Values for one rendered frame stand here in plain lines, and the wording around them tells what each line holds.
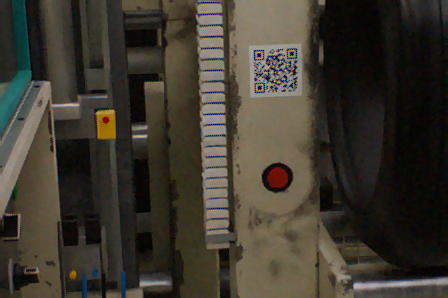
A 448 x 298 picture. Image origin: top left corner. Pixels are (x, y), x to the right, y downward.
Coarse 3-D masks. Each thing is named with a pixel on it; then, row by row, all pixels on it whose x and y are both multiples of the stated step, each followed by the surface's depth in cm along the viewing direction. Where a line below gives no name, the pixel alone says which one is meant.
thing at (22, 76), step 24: (0, 0) 90; (24, 0) 104; (0, 24) 89; (24, 24) 104; (0, 48) 88; (24, 48) 104; (0, 72) 87; (24, 72) 104; (0, 96) 86; (0, 120) 82
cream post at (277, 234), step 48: (240, 0) 132; (288, 0) 133; (240, 48) 134; (240, 96) 136; (288, 96) 137; (240, 144) 138; (288, 144) 138; (240, 192) 139; (288, 192) 140; (240, 240) 141; (288, 240) 142; (240, 288) 143; (288, 288) 144
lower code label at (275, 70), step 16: (256, 48) 134; (272, 48) 135; (288, 48) 135; (256, 64) 135; (272, 64) 135; (288, 64) 135; (256, 80) 135; (272, 80) 136; (288, 80) 136; (256, 96) 136; (272, 96) 136
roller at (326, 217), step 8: (320, 216) 165; (328, 216) 165; (336, 216) 165; (344, 216) 165; (328, 224) 164; (336, 224) 164; (344, 224) 165; (328, 232) 165; (336, 232) 165; (344, 232) 165; (352, 232) 165
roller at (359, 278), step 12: (360, 276) 138; (372, 276) 139; (384, 276) 139; (396, 276) 139; (408, 276) 139; (420, 276) 139; (432, 276) 139; (444, 276) 139; (360, 288) 137; (372, 288) 137; (384, 288) 138; (396, 288) 138; (408, 288) 138; (420, 288) 138; (432, 288) 138; (444, 288) 139
